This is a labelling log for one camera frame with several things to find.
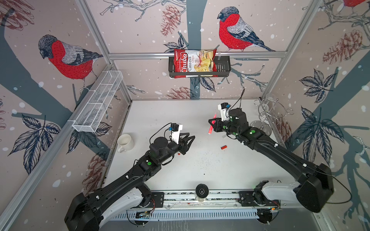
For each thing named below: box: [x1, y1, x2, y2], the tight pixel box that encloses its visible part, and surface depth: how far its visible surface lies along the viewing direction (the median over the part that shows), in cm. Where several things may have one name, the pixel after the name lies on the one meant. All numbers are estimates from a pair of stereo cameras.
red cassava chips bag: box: [173, 48, 218, 79], surface depth 90 cm
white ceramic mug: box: [117, 133, 134, 154], surface depth 90 cm
